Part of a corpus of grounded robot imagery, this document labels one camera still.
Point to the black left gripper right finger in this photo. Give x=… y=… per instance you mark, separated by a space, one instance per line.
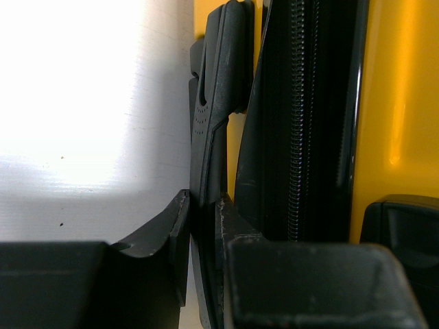
x=284 y=284

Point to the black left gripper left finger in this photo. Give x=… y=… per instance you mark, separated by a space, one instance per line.
x=137 y=282

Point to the yellow hard-shell suitcase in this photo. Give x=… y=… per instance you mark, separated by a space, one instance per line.
x=319 y=121

